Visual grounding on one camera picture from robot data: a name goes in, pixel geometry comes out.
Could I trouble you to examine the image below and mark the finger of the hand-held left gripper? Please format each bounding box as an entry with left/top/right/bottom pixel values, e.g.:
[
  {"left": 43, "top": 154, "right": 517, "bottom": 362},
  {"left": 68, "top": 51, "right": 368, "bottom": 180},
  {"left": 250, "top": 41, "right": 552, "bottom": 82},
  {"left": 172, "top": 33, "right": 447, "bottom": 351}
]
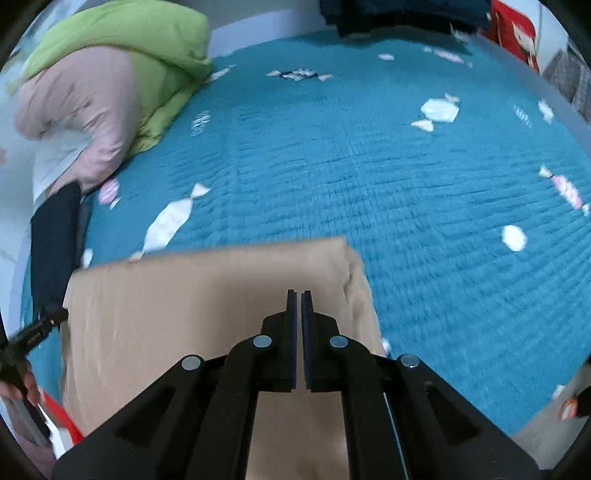
[{"left": 11, "top": 307, "right": 70, "bottom": 352}]

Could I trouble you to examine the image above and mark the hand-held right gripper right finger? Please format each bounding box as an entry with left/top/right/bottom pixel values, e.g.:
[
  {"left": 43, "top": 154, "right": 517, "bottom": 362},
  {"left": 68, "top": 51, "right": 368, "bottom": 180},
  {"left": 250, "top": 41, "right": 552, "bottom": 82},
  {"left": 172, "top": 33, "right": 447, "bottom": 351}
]
[{"left": 301, "top": 291, "right": 541, "bottom": 480}]

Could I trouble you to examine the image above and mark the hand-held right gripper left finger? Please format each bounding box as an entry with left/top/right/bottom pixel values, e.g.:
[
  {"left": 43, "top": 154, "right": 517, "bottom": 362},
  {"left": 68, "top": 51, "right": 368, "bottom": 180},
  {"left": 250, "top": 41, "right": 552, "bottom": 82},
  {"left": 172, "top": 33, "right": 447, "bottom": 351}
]
[{"left": 51, "top": 290, "right": 297, "bottom": 480}]

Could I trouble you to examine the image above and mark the tan jacket with navy trim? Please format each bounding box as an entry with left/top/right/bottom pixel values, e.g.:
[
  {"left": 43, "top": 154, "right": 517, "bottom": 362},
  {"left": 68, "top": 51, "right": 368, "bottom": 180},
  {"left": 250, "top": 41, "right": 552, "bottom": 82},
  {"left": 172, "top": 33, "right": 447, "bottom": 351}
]
[{"left": 30, "top": 182, "right": 386, "bottom": 480}]

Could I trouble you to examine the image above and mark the person's left hand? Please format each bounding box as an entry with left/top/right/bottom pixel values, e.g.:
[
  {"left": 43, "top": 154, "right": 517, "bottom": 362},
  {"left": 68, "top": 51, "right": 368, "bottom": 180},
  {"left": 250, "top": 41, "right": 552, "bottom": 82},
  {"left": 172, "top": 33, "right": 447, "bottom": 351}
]
[{"left": 0, "top": 359, "right": 42, "bottom": 404}]

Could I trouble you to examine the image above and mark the red plastic object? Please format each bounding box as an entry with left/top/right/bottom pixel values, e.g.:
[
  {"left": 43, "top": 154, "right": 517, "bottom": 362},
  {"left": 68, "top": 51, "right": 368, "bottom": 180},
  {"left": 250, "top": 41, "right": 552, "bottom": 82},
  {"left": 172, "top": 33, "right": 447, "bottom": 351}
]
[{"left": 41, "top": 388, "right": 86, "bottom": 446}]

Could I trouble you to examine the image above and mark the teal quilted bed cover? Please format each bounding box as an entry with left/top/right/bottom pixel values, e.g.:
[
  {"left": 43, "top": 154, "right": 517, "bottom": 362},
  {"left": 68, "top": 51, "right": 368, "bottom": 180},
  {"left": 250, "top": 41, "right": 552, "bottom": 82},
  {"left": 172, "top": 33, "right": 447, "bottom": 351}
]
[{"left": 21, "top": 34, "right": 591, "bottom": 437}]

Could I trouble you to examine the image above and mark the white pillow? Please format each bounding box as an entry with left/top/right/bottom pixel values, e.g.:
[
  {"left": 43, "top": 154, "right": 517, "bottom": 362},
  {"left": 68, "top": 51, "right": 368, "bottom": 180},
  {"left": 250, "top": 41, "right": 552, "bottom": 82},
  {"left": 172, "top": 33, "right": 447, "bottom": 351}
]
[{"left": 32, "top": 134, "right": 93, "bottom": 204}]

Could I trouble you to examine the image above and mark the pink duvet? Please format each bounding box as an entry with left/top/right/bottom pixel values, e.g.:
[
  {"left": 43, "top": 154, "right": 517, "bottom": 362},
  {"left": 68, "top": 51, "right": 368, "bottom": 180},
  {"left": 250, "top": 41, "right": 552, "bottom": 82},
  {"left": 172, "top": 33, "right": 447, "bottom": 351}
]
[{"left": 14, "top": 48, "right": 139, "bottom": 195}]

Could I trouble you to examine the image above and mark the green duvet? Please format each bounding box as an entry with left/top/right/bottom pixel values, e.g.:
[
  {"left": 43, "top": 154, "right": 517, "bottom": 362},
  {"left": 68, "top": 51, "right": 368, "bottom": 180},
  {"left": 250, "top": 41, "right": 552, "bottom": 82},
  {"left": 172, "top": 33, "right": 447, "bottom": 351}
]
[{"left": 23, "top": 0, "right": 215, "bottom": 155}]

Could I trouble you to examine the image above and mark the navy and yellow puffer jacket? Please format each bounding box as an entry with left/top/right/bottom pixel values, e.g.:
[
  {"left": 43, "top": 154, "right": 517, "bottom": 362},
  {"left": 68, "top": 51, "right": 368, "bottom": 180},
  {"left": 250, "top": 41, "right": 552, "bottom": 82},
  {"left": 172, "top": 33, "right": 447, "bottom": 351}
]
[{"left": 318, "top": 0, "right": 492, "bottom": 38}]

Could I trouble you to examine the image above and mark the lilac bed side board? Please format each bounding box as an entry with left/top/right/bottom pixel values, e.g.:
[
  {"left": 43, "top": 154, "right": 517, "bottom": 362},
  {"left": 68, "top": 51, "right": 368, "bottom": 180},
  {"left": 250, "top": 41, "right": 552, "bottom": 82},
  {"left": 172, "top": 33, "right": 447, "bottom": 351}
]
[{"left": 471, "top": 34, "right": 591, "bottom": 153}]

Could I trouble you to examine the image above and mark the red cartoon cushion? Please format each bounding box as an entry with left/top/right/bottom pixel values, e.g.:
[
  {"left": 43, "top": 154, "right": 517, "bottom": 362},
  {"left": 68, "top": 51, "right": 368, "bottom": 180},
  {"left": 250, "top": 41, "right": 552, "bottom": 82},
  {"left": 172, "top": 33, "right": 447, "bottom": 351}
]
[{"left": 489, "top": 0, "right": 541, "bottom": 75}]

